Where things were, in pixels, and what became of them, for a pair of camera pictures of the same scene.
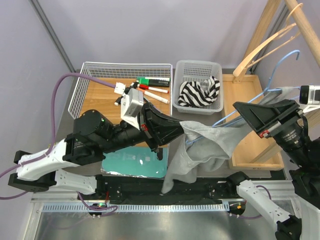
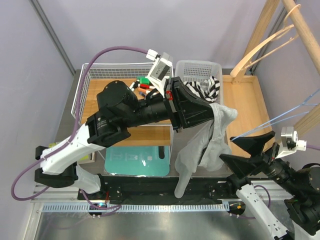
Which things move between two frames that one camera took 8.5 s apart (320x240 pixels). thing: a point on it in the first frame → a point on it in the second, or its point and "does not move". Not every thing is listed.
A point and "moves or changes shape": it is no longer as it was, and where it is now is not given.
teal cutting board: (142, 161) does not move
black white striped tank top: (192, 94) does not move
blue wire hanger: (268, 89) moves or changes shape
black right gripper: (266, 118) → (253, 145)
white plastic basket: (197, 71) does not move
